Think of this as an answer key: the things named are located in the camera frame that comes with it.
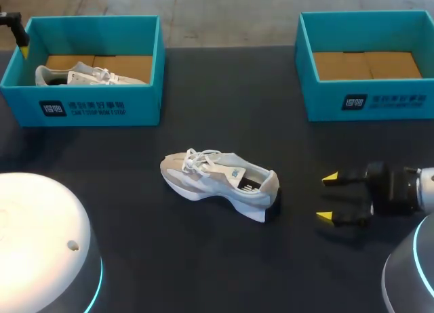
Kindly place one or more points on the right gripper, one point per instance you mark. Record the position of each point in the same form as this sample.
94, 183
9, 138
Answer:
393, 191

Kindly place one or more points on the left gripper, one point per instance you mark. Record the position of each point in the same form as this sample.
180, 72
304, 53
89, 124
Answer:
4, 19

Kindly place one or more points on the grey white sneaker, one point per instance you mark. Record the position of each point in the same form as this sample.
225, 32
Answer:
203, 184
84, 76

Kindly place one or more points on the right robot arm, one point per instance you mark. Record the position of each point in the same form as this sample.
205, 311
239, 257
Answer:
407, 286

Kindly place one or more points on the black insole with white logo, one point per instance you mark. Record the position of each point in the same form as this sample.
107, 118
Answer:
249, 186

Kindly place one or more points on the teal box with shoe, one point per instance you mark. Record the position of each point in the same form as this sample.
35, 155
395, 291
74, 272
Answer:
101, 106

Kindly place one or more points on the empty teal box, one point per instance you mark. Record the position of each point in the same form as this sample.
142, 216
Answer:
373, 103

